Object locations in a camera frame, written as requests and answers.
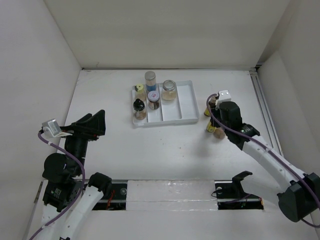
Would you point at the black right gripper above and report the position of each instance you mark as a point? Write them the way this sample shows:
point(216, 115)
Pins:
point(215, 110)

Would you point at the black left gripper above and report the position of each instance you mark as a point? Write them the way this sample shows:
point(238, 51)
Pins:
point(89, 126)

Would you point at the pink-cap spice bottle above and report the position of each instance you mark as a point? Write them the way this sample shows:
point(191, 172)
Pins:
point(219, 133)

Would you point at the black-cap spice bottle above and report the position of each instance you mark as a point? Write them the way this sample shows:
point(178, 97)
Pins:
point(139, 108)

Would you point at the yellow-cap spice bottle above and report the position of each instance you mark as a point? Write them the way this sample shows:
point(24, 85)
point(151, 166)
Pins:
point(140, 93)

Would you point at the clear glass jar metal lid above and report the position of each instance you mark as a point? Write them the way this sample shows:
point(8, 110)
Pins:
point(169, 90)

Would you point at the red-label white-lid spice jar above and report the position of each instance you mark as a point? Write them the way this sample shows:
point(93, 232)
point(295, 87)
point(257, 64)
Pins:
point(153, 99)

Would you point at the blue-label tall spice jar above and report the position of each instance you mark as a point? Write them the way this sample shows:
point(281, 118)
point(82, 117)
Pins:
point(150, 81)

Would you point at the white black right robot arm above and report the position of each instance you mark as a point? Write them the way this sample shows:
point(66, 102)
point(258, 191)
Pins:
point(299, 193)

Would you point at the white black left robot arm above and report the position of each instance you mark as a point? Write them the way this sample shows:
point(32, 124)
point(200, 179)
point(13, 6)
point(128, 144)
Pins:
point(68, 198)

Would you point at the white divided organizer tray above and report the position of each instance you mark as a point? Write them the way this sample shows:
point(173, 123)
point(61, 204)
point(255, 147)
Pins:
point(180, 111)

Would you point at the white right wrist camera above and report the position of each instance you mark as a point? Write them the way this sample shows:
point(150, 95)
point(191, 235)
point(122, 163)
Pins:
point(223, 96)

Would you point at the aluminium side rail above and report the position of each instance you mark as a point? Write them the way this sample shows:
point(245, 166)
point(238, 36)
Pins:
point(266, 115)

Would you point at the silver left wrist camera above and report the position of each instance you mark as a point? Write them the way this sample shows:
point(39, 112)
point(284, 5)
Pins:
point(51, 128)

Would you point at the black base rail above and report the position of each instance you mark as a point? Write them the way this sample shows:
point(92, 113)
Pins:
point(175, 195)

